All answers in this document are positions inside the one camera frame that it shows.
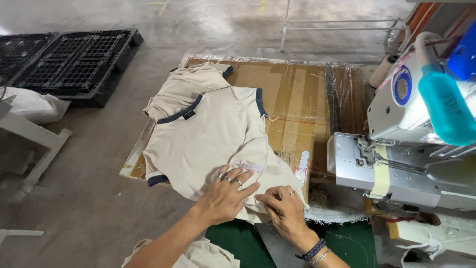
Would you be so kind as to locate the person's left hand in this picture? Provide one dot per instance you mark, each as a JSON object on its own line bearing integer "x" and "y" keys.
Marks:
{"x": 219, "y": 203}

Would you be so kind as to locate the person's right hand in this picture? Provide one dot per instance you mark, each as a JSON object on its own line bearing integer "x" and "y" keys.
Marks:
{"x": 290, "y": 216}

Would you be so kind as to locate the person's right fingers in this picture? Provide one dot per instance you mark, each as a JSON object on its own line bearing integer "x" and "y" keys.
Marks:
{"x": 273, "y": 195}

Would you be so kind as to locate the beige t-shirt with navy trim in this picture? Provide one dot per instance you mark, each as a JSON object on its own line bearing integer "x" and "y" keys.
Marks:
{"x": 208, "y": 145}
{"x": 186, "y": 83}

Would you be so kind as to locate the white care label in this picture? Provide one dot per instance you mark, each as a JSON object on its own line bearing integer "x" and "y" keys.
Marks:
{"x": 253, "y": 166}

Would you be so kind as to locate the grey metal plate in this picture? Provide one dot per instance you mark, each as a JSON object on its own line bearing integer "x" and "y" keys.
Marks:
{"x": 275, "y": 249}

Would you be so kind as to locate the green table mat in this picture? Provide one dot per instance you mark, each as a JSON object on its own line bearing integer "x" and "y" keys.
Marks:
{"x": 234, "y": 245}

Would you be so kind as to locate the white lace cloth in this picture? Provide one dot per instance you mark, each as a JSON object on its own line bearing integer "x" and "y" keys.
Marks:
{"x": 334, "y": 215}

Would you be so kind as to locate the beige fabric pile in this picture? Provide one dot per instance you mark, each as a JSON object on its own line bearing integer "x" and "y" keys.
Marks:
{"x": 208, "y": 257}

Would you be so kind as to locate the taped cardboard work board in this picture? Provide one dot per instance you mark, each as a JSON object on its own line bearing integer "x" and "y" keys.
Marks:
{"x": 297, "y": 100}

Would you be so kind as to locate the beige masking tape strip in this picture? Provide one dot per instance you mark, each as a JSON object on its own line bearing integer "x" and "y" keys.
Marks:
{"x": 381, "y": 175}

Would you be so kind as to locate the black neck label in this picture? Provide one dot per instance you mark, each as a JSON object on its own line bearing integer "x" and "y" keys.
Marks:
{"x": 189, "y": 115}

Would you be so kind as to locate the white industrial sewing machine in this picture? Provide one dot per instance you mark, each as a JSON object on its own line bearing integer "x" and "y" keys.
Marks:
{"x": 394, "y": 175}

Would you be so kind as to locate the cream thread cone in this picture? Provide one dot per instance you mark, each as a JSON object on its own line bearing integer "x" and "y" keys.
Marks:
{"x": 381, "y": 70}

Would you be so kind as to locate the white cloth bag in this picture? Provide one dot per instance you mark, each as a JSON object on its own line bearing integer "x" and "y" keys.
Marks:
{"x": 431, "y": 253}

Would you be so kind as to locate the teal plastic bottle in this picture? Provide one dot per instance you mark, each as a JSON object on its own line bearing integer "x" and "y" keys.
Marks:
{"x": 444, "y": 108}

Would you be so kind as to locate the black plastic pallet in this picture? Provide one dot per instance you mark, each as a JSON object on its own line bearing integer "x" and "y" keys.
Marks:
{"x": 18, "y": 52}
{"x": 81, "y": 63}

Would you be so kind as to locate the white sack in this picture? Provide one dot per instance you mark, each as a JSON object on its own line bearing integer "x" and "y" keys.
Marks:
{"x": 33, "y": 106}

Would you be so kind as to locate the white metal rack frame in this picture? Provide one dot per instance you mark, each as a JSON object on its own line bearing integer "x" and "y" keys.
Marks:
{"x": 334, "y": 28}

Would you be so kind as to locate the white table frame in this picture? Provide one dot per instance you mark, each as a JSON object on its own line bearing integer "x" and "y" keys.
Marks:
{"x": 33, "y": 134}

